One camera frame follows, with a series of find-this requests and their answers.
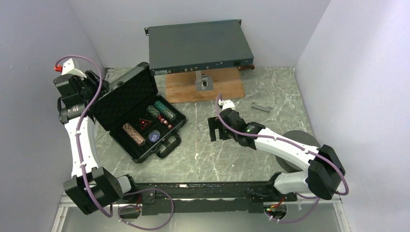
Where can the blue small blind button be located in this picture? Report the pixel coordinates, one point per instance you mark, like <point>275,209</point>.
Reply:
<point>154,136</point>

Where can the black triangular all-in button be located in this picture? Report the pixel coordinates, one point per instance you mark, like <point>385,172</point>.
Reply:
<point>144,123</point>

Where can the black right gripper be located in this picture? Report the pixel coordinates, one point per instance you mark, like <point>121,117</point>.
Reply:
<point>213,124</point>

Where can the orange poker chip stack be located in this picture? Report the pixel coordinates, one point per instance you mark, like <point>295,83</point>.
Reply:
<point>138,138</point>
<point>129,129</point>

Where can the grey rack server unit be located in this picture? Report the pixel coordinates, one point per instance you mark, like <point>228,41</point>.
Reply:
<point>197,46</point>

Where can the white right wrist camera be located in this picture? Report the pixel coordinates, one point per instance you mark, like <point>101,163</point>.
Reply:
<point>226,104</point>

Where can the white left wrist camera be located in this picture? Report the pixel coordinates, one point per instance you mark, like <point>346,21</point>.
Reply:
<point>69,67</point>

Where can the black poker set case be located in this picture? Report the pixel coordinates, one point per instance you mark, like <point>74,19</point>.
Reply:
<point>127,102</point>

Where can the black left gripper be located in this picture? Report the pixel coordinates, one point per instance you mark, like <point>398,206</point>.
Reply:
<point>92,80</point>

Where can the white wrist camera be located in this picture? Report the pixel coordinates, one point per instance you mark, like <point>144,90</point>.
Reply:
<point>69,67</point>
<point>226,104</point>

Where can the metal stand bracket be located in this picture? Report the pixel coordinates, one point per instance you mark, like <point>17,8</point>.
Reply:
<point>203,82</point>

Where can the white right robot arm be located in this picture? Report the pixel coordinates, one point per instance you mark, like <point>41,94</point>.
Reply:
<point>320,171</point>

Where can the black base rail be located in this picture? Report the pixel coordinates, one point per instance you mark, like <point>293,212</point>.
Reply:
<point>204,197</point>

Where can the wooden board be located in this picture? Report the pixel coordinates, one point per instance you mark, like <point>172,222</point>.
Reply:
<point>180,87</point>

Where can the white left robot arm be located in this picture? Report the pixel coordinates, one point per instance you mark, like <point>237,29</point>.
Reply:
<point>91,186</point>

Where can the green poker chip stack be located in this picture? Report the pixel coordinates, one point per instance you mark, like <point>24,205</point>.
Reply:
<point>160,106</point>

